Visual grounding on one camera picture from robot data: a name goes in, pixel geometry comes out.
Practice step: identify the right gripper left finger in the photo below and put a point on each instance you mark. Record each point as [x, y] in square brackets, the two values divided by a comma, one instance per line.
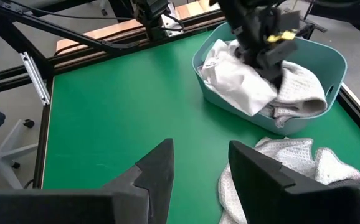
[142, 202]

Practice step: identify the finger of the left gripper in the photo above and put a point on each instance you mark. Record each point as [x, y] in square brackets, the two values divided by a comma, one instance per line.
[276, 56]
[245, 56]

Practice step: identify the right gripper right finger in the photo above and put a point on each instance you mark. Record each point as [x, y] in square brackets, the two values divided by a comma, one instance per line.
[276, 202]

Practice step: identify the white smooth towel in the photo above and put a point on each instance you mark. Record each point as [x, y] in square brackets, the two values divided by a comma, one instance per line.
[239, 84]

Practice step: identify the light grey waffle towel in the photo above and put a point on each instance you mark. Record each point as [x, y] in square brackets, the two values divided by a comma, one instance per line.
[301, 90]

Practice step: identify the white waffle towel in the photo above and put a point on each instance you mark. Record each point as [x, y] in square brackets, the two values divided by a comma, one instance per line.
[292, 155]

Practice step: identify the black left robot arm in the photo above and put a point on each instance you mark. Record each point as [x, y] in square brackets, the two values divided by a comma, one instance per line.
[152, 18]

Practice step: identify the teal plastic basket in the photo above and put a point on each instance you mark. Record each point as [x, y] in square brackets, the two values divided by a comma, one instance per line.
[317, 56]

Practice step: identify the yellow tape tag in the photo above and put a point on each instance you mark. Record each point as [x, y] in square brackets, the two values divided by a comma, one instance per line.
[281, 35]

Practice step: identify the wooden table side board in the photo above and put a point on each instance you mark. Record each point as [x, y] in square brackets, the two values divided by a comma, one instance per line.
[195, 7]

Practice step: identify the white base office chair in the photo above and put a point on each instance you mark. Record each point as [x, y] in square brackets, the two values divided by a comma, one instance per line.
[8, 149]

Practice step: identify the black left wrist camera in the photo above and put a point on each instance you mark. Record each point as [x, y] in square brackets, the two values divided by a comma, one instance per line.
[289, 20]

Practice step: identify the silver arm base bracket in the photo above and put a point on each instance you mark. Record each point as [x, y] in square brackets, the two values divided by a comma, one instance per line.
[169, 25]

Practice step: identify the black aluminium table frame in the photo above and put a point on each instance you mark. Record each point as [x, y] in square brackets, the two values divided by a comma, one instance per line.
[41, 149]

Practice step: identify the silver strut bracket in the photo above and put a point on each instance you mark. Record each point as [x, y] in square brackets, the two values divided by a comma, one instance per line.
[35, 79]

